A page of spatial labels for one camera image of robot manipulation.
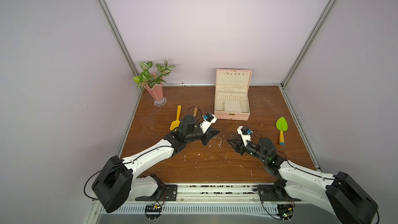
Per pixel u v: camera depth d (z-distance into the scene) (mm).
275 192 657
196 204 713
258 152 657
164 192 723
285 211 699
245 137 693
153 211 722
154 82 948
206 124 666
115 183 407
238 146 709
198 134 672
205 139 690
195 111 1030
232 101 1032
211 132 695
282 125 977
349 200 406
